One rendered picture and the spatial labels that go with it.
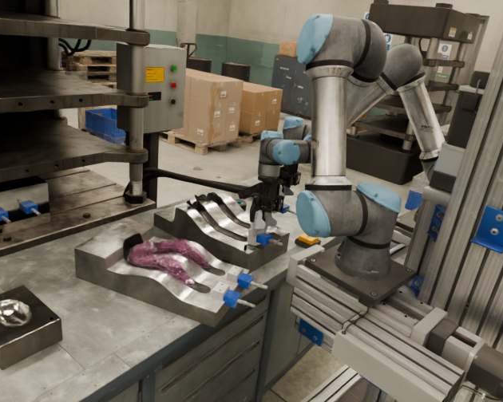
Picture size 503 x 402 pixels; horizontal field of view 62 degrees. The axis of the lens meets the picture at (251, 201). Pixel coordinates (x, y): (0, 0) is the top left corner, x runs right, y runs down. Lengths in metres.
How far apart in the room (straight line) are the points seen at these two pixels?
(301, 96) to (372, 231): 7.66
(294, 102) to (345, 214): 7.81
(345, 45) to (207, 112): 4.45
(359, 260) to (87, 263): 0.83
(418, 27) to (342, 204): 4.44
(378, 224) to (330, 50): 0.43
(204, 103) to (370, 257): 4.51
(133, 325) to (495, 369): 0.90
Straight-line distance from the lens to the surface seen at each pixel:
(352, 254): 1.13
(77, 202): 2.06
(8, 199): 1.78
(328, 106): 1.04
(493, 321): 1.26
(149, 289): 1.32
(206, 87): 5.41
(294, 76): 8.78
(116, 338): 1.24
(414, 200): 4.72
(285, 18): 9.66
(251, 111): 6.19
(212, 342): 1.52
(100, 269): 1.40
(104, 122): 5.33
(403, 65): 1.46
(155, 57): 2.08
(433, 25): 5.31
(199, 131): 5.58
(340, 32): 1.07
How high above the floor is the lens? 1.61
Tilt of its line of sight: 23 degrees down
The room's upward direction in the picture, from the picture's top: 7 degrees clockwise
